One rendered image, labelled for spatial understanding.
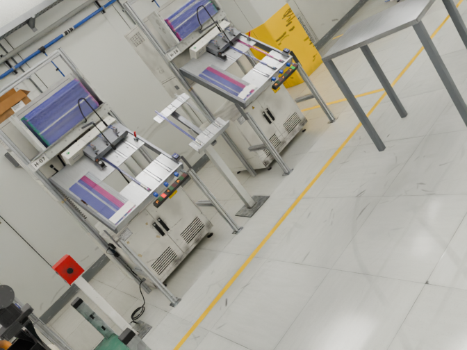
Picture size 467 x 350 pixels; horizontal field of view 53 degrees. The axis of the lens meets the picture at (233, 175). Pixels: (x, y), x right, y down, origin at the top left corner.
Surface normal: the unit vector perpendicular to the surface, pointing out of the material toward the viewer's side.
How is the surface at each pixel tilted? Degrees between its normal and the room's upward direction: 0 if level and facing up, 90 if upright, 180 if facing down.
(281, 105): 90
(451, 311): 0
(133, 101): 90
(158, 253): 90
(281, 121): 90
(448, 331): 0
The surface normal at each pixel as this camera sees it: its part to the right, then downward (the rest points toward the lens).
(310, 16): 0.54, -0.06
